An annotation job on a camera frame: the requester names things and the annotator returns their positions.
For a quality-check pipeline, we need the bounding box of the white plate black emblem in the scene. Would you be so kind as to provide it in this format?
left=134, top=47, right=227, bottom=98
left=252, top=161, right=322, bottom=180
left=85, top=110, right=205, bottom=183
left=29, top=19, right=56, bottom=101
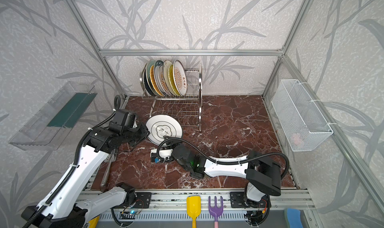
left=146, top=115, right=183, bottom=145

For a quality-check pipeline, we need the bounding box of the steel dish rack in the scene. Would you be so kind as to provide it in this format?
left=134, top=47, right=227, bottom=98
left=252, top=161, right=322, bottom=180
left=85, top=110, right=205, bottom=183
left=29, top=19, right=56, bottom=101
left=139, top=65, right=203, bottom=132

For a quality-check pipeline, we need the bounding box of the orange woven plate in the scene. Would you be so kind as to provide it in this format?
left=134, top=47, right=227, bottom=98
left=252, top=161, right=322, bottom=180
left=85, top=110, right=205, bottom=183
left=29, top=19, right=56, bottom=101
left=150, top=64, right=164, bottom=97

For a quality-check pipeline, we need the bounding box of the light green flower plate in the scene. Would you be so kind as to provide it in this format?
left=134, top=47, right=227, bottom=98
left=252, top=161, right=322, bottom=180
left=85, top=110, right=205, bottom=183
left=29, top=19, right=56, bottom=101
left=146, top=60, right=158, bottom=97

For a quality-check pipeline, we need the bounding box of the orange sunburst plate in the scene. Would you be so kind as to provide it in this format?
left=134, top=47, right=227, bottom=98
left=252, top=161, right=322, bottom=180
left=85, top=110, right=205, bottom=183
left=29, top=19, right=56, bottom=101
left=159, top=64, right=172, bottom=96
left=173, top=60, right=188, bottom=96

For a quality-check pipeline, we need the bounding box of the green rim white plate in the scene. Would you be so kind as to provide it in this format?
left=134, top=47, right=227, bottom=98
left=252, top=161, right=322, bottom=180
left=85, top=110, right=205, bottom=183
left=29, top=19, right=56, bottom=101
left=154, top=60, right=167, bottom=96

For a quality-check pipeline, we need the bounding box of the cream floral plate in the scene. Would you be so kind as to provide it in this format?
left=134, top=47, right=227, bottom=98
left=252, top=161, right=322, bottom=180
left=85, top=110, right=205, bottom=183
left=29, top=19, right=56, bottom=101
left=163, top=60, right=176, bottom=96

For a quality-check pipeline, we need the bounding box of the yellow green woven plate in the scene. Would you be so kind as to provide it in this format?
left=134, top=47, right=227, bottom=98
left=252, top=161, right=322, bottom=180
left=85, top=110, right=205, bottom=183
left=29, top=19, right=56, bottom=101
left=168, top=65, right=180, bottom=97

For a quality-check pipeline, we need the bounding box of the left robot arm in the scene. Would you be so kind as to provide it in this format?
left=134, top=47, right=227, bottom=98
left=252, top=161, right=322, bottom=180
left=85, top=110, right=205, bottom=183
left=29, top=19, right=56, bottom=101
left=22, top=95, right=150, bottom=228

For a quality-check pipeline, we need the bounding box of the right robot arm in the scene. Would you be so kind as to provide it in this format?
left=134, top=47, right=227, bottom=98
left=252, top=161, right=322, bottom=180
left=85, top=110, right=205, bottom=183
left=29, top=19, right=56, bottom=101
left=151, top=137, right=290, bottom=207

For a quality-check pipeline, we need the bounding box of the yellow toy shovel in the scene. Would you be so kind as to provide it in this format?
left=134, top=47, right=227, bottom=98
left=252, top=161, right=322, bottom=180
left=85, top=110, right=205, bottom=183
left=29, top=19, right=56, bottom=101
left=187, top=196, right=201, bottom=228

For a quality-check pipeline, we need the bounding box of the purple toy fork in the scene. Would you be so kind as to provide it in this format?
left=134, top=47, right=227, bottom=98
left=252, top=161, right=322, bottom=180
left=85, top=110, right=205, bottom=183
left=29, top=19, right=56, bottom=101
left=208, top=196, right=224, bottom=228

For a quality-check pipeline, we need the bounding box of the yellow banana toy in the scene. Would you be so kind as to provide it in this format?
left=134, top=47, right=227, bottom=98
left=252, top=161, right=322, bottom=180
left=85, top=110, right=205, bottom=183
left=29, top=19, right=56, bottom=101
left=86, top=216, right=100, bottom=228

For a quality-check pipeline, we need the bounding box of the blue green sponge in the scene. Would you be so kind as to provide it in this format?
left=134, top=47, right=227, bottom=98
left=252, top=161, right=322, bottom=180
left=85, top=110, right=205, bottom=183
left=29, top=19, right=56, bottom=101
left=284, top=208, right=304, bottom=228

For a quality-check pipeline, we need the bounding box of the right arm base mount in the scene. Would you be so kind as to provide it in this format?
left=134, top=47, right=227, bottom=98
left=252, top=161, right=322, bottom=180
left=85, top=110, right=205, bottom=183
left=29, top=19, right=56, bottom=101
left=230, top=192, right=271, bottom=209

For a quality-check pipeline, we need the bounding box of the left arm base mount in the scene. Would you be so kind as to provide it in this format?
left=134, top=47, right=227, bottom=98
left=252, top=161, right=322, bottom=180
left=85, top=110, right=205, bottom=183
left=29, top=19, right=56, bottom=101
left=132, top=192, right=152, bottom=209

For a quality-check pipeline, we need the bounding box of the clear plastic wall shelf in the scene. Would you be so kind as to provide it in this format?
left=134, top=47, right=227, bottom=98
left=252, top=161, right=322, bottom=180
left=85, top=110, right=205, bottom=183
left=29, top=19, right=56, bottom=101
left=9, top=82, right=97, bottom=151

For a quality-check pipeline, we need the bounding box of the white wire mesh basket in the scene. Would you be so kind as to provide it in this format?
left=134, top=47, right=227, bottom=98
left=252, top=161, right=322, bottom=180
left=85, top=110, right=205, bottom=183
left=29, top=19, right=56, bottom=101
left=272, top=79, right=333, bottom=152

